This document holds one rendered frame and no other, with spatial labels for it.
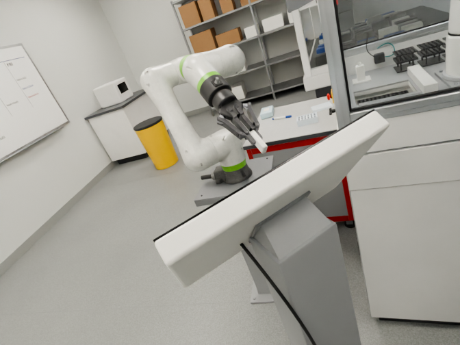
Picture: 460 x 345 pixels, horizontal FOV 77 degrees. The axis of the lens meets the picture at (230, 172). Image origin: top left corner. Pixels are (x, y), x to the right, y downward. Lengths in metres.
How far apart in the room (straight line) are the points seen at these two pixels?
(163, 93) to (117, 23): 5.20
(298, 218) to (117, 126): 4.35
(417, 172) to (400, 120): 0.20
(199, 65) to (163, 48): 5.19
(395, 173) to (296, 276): 0.59
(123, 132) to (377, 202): 4.14
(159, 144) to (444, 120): 3.41
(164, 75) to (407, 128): 0.98
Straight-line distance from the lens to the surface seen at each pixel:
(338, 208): 2.03
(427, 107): 1.02
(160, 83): 1.38
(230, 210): 0.50
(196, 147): 1.27
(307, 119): 1.85
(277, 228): 0.62
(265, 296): 1.88
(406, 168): 1.10
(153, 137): 3.95
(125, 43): 6.50
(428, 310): 1.62
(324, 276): 0.72
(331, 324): 0.85
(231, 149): 1.33
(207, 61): 1.02
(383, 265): 1.39
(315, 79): 2.35
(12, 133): 4.21
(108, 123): 4.89
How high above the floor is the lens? 1.46
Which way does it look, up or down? 26 degrees down
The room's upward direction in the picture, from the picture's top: 21 degrees counter-clockwise
